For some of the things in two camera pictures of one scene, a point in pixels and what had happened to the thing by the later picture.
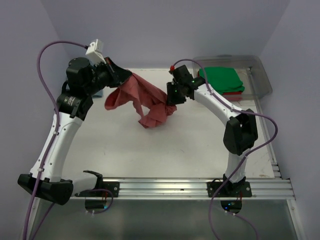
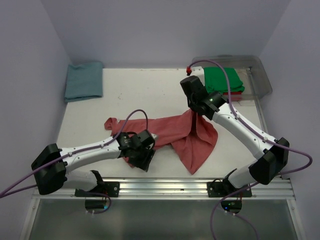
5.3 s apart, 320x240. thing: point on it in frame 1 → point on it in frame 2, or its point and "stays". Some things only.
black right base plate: x=239 y=189 stays
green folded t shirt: x=223 y=79 stays
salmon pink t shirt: x=152 y=103 → x=189 y=133
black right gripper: x=173 y=92 → x=196 y=108
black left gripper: x=113 y=74 → x=144 y=160
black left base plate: x=113 y=187 stays
